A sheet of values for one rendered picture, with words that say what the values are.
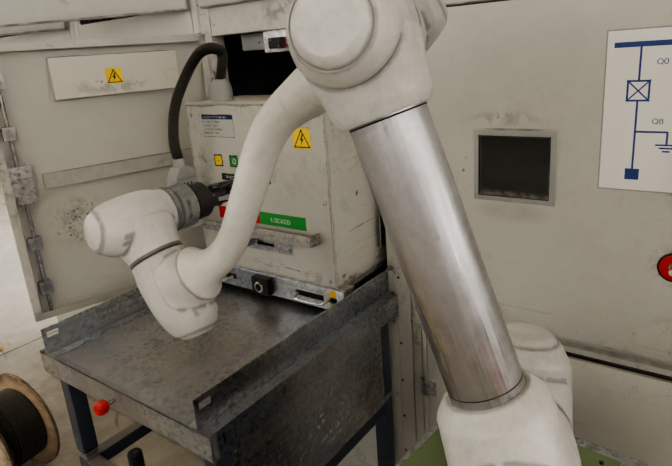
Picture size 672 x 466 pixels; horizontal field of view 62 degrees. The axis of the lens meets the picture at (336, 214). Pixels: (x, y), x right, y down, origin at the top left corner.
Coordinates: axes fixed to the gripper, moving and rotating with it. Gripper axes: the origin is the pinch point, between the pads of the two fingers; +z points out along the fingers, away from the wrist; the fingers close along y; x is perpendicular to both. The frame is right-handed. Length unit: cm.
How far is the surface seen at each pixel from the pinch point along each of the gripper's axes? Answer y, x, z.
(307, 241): 4.9, -17.1, 9.5
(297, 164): 0.7, 1.1, 13.5
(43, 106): -63, 19, -14
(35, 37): -149, 42, 31
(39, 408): -116, -93, -14
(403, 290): 18, -37, 32
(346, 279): 10.0, -29.4, 17.4
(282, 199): -5.5, -8.4, 13.5
